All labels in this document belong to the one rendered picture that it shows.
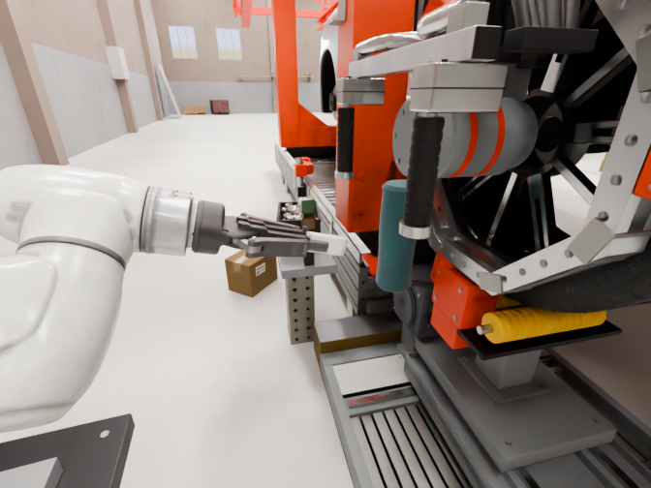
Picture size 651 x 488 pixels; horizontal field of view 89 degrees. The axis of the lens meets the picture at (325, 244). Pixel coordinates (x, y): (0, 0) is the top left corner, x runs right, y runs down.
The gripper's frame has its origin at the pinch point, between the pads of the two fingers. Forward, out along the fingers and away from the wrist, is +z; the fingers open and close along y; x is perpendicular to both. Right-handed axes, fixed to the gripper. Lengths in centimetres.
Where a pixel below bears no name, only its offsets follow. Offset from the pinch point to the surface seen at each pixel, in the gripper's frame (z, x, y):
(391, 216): 19.7, -3.5, 13.8
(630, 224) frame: 26.9, -16.3, -23.3
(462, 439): 45, 42, -7
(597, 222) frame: 25.2, -15.4, -20.9
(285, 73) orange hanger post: 32, -48, 234
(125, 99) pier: -215, 48, 1005
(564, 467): 64, 39, -19
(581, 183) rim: 36.1, -19.9, -9.8
